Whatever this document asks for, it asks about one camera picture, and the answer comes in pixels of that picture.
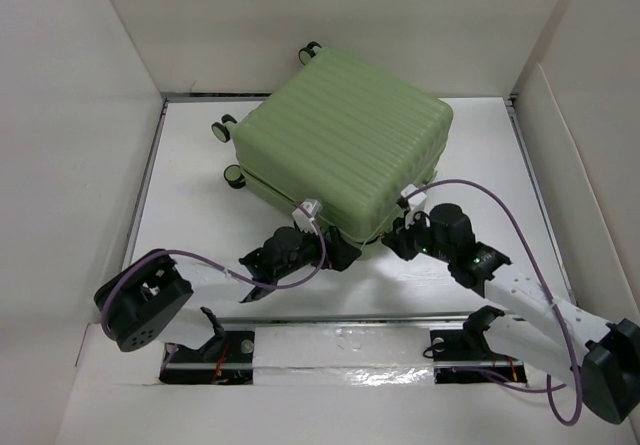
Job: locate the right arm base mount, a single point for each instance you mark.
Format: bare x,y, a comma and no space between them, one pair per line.
457,360

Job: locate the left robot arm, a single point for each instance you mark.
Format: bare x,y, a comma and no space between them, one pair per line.
138,304

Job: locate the green hard-shell suitcase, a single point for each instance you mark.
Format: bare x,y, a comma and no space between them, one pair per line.
343,132

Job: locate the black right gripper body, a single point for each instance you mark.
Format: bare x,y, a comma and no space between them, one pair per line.
412,241

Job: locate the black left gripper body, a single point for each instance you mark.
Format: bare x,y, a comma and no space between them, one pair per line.
332,258

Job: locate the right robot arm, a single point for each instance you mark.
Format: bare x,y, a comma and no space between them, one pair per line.
595,357

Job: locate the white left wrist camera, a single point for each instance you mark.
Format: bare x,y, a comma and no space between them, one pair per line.
304,216

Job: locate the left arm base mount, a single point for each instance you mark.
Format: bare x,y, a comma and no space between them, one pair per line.
225,359

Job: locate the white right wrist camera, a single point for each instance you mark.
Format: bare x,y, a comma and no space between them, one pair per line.
413,202

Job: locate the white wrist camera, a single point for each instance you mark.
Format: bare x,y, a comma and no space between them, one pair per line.
304,216
413,202

